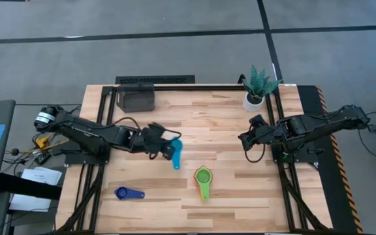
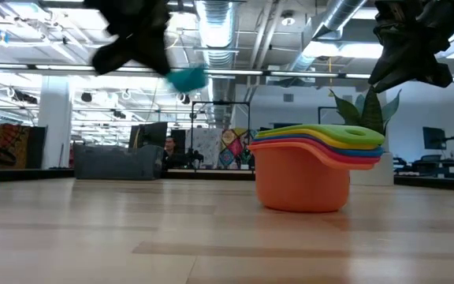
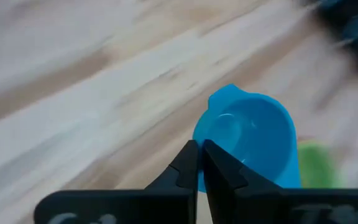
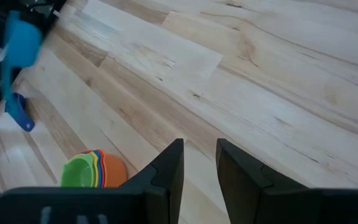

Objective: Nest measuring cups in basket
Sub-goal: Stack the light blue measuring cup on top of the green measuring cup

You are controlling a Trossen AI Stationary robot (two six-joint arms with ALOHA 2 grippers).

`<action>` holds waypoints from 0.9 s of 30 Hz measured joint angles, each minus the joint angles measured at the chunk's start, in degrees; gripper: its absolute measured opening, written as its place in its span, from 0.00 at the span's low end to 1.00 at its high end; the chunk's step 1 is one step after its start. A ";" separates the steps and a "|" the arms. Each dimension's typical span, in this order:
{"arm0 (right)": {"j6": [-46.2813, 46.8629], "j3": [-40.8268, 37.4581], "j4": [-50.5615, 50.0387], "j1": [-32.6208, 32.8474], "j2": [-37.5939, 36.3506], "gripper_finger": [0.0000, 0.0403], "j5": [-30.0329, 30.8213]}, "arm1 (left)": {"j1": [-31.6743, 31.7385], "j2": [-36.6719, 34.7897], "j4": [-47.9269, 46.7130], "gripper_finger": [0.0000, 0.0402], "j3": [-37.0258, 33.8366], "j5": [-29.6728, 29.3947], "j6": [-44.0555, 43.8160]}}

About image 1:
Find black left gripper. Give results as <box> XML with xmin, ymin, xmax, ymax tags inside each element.
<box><xmin>141</xmin><ymin>122</ymin><xmax>176</xmax><ymax>161</ymax></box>

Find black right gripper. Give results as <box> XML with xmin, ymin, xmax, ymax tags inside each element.
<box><xmin>238</xmin><ymin>114</ymin><xmax>275</xmax><ymax>151</ymax></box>

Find cyan measuring cup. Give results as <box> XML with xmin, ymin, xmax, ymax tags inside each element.
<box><xmin>170</xmin><ymin>138</ymin><xmax>184</xmax><ymax>170</ymax></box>

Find green measuring cup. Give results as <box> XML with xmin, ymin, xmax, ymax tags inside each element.
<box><xmin>195</xmin><ymin>166</ymin><xmax>213</xmax><ymax>200</ymax></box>

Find small dark blue measuring cup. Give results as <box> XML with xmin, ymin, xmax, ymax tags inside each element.
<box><xmin>114</xmin><ymin>186</ymin><xmax>146</xmax><ymax>200</ymax></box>

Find dark grey basket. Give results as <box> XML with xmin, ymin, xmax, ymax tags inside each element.
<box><xmin>116</xmin><ymin>82</ymin><xmax>156</xmax><ymax>114</ymax></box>

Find potted green plant white pot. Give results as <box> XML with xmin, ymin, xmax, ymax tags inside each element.
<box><xmin>242</xmin><ymin>64</ymin><xmax>283</xmax><ymax>113</ymax></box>

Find black floor vent grille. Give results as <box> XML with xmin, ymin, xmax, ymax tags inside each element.
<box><xmin>115</xmin><ymin>74</ymin><xmax>196</xmax><ymax>85</ymax></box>

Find black mat with hazard stripe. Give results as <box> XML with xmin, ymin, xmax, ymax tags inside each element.
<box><xmin>297</xmin><ymin>85</ymin><xmax>365</xmax><ymax>234</ymax></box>

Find small black power box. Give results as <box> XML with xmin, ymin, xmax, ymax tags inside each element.
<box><xmin>34</xmin><ymin>151</ymin><xmax>52</xmax><ymax>166</ymax></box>

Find white paper sheets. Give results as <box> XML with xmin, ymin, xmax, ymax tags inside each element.
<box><xmin>8</xmin><ymin>166</ymin><xmax>63</xmax><ymax>213</ymax></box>

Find black aluminium table frame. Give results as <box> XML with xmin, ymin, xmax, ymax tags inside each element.
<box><xmin>55</xmin><ymin>84</ymin><xmax>331</xmax><ymax>234</ymax></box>

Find yellow cable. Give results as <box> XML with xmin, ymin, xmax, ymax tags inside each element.
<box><xmin>27</xmin><ymin>133</ymin><xmax>70</xmax><ymax>154</ymax></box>

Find black cable bundle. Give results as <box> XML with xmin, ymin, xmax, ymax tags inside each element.
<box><xmin>3</xmin><ymin>104</ymin><xmax>83</xmax><ymax>166</ymax></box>

